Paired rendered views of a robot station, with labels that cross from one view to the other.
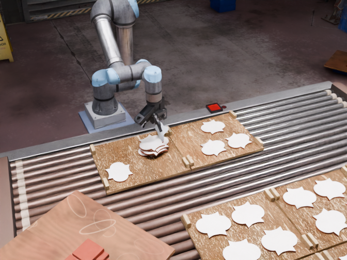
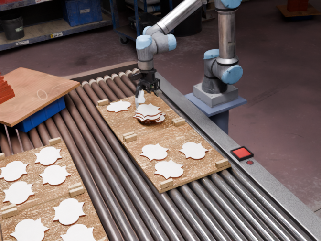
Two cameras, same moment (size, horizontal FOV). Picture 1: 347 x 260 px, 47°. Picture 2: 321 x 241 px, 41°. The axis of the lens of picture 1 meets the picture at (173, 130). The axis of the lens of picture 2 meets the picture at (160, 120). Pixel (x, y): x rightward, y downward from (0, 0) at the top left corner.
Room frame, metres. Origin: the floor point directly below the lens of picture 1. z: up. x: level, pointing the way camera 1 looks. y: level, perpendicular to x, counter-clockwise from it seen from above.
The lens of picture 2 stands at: (1.58, -1.80, 2.09)
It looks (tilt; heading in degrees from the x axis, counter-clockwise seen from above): 31 degrees down; 89
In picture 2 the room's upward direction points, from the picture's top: 4 degrees counter-clockwise
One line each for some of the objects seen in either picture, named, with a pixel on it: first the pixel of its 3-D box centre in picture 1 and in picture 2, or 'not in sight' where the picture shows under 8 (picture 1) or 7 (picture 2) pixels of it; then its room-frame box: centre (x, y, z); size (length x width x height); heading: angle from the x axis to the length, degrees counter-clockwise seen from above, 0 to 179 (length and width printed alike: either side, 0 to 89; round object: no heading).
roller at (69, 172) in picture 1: (203, 140); (179, 152); (1.68, -0.16, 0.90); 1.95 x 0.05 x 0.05; 111
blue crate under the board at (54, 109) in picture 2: not in sight; (26, 105); (0.87, 0.30, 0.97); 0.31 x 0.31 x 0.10; 54
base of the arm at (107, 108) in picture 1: (104, 101); (214, 80); (1.93, 0.40, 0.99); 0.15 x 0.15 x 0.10
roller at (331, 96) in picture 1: (195, 129); (198, 146); (1.77, -0.12, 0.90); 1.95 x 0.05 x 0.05; 111
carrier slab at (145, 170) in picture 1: (138, 159); (138, 115); (1.49, 0.17, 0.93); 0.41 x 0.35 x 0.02; 112
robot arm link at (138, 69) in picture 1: (142, 71); (162, 42); (1.64, 0.15, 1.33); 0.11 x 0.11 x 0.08; 22
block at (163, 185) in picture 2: (258, 141); (166, 183); (1.60, -0.44, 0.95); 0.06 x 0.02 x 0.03; 23
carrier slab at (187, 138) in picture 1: (213, 139); (174, 153); (1.65, -0.21, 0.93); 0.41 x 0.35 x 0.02; 113
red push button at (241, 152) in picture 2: (214, 108); (241, 153); (1.96, -0.24, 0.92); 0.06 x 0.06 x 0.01; 21
